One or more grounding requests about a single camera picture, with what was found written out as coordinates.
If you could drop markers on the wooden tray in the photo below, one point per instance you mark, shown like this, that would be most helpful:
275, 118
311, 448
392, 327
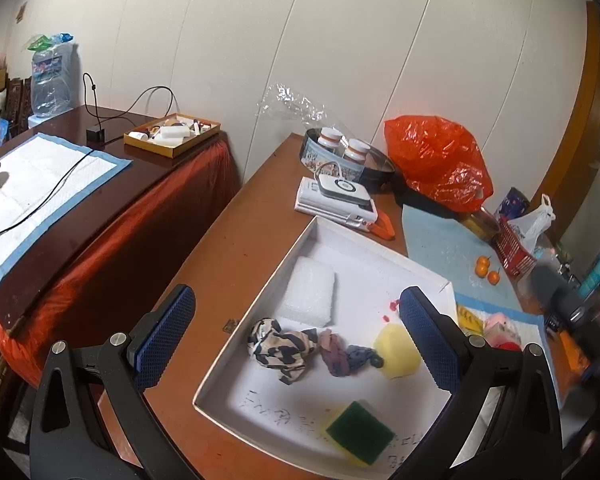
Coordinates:
170, 150

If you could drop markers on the dark blue hair scrunchie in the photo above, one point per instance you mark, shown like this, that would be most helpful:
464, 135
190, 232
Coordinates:
362, 357

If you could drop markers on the small white box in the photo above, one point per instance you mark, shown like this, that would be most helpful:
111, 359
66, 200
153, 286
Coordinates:
171, 133

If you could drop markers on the mauve hair scrunchie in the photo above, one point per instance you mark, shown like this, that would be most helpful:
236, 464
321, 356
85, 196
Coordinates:
335, 355

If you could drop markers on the clear plastic wrap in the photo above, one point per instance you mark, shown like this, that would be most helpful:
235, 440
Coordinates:
300, 107

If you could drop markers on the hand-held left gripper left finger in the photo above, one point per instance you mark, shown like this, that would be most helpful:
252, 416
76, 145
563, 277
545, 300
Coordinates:
165, 340

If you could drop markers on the blue water jug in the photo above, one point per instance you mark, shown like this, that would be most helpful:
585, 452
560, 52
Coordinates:
52, 85

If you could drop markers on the gold tin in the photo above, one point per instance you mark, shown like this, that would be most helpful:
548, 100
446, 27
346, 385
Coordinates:
480, 225

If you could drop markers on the orange plastic tool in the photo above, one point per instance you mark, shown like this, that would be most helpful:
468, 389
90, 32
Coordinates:
385, 227

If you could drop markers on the light blue mat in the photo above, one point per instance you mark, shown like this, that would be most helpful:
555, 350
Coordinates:
440, 245

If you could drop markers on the dark wooden chair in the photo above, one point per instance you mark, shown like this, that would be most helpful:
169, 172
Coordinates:
20, 105

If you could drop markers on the small orange fruit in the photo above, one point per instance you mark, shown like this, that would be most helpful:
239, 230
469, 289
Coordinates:
494, 277
482, 266

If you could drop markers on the yellow sponge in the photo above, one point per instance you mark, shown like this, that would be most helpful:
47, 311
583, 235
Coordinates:
397, 352

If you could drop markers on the black bowl with bottles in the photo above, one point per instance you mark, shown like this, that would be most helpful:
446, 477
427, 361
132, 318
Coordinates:
325, 162

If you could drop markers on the white foam block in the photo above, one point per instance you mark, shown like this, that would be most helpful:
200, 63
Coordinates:
307, 292

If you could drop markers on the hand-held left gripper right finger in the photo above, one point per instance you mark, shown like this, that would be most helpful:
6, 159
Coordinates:
430, 340

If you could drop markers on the white cardboard box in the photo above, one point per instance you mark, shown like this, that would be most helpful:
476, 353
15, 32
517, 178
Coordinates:
280, 410

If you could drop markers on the white plastic bag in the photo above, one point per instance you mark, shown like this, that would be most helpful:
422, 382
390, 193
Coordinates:
532, 225

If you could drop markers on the red white snack packet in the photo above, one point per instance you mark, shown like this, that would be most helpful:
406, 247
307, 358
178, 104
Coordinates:
515, 252

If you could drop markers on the white power bank stack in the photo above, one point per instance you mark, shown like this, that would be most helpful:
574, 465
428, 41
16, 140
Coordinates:
325, 210

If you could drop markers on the tissue pack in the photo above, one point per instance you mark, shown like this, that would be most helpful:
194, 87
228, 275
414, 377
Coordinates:
469, 320

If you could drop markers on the pink plush toy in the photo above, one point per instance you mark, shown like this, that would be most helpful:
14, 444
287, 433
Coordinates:
502, 330

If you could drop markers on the green plastic bag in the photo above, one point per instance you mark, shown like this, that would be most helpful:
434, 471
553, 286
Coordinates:
42, 42

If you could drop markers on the orange plastic bag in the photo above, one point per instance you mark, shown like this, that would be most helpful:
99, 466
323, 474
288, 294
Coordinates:
440, 160

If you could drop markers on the black power adapter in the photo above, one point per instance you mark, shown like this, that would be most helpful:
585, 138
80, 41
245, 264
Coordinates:
96, 136

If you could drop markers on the green scouring sponge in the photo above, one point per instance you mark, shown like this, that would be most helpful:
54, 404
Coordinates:
360, 427

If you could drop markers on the red tablecloth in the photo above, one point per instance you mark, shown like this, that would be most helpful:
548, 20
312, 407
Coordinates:
145, 220

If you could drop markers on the wooden door frame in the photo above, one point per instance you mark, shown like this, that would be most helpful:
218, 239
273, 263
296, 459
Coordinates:
585, 110

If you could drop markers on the leopard print scrunchie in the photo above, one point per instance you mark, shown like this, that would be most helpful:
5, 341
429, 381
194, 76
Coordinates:
280, 350

